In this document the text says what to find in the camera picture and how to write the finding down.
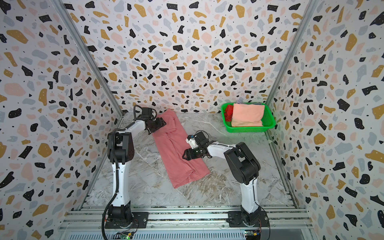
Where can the right corner aluminium post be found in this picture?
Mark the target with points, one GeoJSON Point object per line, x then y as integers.
{"type": "Point", "coordinates": [292, 49]}

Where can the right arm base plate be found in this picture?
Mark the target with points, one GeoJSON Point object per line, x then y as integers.
{"type": "Point", "coordinates": [239, 219]}

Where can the green plastic basket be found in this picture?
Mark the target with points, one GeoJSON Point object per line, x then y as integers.
{"type": "Point", "coordinates": [268, 121]}

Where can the dusty pink t shirt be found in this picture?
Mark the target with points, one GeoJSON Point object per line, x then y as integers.
{"type": "Point", "coordinates": [171, 144]}

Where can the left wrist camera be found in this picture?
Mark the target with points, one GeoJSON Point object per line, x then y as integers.
{"type": "Point", "coordinates": [147, 114]}

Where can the aluminium rail frame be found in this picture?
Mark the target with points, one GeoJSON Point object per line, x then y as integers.
{"type": "Point", "coordinates": [190, 223]}

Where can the red t shirt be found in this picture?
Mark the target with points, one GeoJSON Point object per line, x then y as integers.
{"type": "Point", "coordinates": [228, 113]}

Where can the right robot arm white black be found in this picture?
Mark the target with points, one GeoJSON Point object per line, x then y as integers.
{"type": "Point", "coordinates": [244, 168]}

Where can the left corner aluminium post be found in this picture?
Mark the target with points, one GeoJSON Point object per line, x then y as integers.
{"type": "Point", "coordinates": [65, 16]}

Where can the peach folded t shirt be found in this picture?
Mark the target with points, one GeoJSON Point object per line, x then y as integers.
{"type": "Point", "coordinates": [247, 115]}

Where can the corner aluminium post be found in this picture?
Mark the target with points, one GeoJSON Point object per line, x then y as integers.
{"type": "Point", "coordinates": [65, 16]}
{"type": "Point", "coordinates": [292, 49]}

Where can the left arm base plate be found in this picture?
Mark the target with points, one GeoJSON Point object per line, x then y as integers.
{"type": "Point", "coordinates": [135, 220]}

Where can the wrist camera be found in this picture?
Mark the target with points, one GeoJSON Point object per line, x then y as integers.
{"type": "Point", "coordinates": [200, 138]}
{"type": "Point", "coordinates": [147, 114]}

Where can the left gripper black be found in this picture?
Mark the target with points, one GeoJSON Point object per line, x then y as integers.
{"type": "Point", "coordinates": [160, 123]}

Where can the left green circuit board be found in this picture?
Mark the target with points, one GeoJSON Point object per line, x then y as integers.
{"type": "Point", "coordinates": [124, 236]}

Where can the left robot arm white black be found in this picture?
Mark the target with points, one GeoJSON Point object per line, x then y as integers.
{"type": "Point", "coordinates": [121, 151]}

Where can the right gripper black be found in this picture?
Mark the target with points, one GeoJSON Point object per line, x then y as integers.
{"type": "Point", "coordinates": [190, 153]}

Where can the right circuit board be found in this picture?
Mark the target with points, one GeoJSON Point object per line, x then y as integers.
{"type": "Point", "coordinates": [253, 235]}

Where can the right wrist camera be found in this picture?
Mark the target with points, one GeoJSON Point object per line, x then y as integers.
{"type": "Point", "coordinates": [200, 138]}

